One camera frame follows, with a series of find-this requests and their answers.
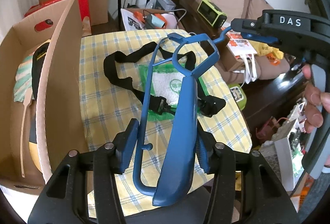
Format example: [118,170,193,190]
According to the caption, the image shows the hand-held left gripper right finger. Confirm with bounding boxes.
[195,134,301,224]

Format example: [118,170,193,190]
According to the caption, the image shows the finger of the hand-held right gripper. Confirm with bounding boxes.
[231,17,264,34]
[241,32,281,45]

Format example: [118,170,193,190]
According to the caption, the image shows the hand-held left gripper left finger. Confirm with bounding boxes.
[27,118,140,224]

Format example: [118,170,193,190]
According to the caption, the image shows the blue metal frame tool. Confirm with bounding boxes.
[133,27,281,207]

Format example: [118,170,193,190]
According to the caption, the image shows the large cardboard box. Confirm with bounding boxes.
[0,0,91,188]

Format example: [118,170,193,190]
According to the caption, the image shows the yellow black bag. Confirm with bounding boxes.
[28,42,52,173]

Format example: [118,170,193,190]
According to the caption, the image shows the person's right hand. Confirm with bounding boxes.
[302,64,330,135]

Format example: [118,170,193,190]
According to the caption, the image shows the yellow plastic bag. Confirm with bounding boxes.
[251,40,284,60]

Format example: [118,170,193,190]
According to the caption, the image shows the white orange shopping bag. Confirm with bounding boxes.
[227,31,258,84]

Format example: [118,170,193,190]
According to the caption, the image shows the green black radio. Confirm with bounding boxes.
[197,0,227,27]

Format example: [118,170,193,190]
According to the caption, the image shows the yellow checked tablecloth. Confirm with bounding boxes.
[79,29,253,217]

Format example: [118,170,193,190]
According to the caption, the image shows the dark wooden side table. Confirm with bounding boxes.
[173,0,314,134]

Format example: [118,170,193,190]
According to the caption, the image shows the small green white box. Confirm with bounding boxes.
[229,84,246,109]

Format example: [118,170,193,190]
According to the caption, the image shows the green white plastic packet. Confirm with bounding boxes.
[139,63,210,121]

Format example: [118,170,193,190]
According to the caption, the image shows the white carton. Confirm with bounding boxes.
[273,103,310,191]

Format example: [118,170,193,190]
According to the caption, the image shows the small grey box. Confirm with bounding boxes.
[156,0,176,9]

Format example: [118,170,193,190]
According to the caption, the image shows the orange teal device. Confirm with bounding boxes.
[134,11,168,30]

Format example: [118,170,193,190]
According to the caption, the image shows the open magazine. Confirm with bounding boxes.
[121,9,145,31]

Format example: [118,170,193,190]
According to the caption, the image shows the flat red gift box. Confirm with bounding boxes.
[24,0,91,36]

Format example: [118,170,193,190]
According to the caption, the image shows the brown cardboard box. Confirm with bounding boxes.
[41,0,110,26]

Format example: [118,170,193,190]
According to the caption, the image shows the white cable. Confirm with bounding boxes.
[165,9,186,25]

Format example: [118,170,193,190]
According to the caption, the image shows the black strap with buckle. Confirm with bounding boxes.
[103,42,226,118]

